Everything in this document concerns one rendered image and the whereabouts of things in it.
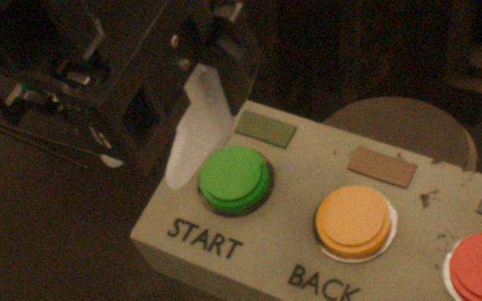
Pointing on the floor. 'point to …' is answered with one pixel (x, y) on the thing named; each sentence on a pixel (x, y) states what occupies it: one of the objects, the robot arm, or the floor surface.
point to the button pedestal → (320, 291)
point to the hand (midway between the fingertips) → (209, 121)
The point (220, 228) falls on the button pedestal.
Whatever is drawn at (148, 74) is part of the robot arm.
